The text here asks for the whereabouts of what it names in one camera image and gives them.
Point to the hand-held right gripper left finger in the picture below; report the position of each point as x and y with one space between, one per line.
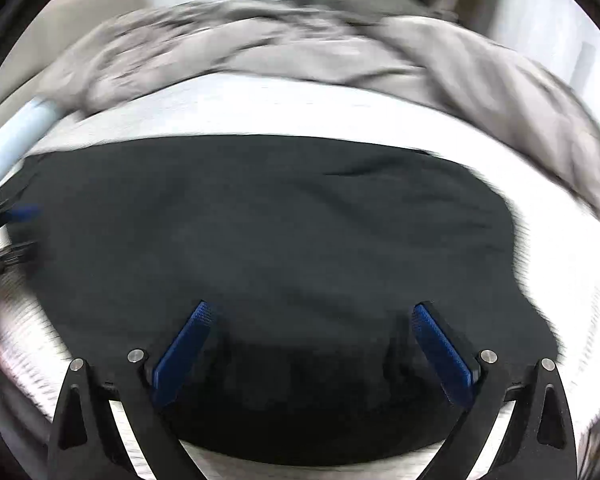
180 355

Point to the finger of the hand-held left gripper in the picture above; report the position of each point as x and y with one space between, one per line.
10 256
22 214

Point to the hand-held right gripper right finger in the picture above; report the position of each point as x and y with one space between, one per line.
442 352

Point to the black pants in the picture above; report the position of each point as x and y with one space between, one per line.
280 240

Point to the light blue pillow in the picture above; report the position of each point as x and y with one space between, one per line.
17 135

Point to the beige padded headboard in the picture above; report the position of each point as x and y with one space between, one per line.
80 30

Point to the white patterned mattress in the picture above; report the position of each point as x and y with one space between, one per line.
280 105

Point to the light grey duvet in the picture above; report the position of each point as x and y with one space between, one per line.
280 45

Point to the dark grey pillow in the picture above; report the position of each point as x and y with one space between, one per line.
355 2

